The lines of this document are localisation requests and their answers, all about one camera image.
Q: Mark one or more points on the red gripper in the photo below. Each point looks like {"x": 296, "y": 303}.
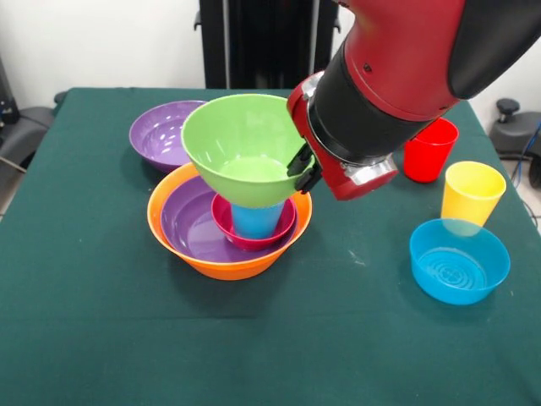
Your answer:
{"x": 338, "y": 182}

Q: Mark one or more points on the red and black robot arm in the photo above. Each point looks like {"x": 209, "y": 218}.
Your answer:
{"x": 401, "y": 63}

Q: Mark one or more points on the black padded chair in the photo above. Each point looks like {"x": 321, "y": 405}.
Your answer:
{"x": 25, "y": 131}

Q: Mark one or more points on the purple plastic bowl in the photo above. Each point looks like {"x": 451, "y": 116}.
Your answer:
{"x": 186, "y": 224}
{"x": 156, "y": 139}

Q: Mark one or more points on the blue plastic bowl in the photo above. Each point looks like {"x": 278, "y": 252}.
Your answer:
{"x": 458, "y": 270}

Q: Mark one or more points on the red plastic cup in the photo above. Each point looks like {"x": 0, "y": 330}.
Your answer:
{"x": 431, "y": 160}

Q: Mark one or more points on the yellow plastic cup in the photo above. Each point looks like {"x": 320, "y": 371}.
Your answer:
{"x": 469, "y": 199}

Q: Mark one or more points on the pink plastic bowl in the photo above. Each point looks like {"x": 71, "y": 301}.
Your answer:
{"x": 222, "y": 224}

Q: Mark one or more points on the large orange plastic bowl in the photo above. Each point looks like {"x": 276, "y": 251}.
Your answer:
{"x": 230, "y": 270}

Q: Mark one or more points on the green plastic bowl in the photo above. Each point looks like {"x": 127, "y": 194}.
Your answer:
{"x": 241, "y": 135}

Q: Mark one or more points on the blue plastic cup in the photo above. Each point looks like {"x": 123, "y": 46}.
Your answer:
{"x": 255, "y": 222}

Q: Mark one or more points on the dark green tablecloth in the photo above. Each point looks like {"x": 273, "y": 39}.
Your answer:
{"x": 270, "y": 338}

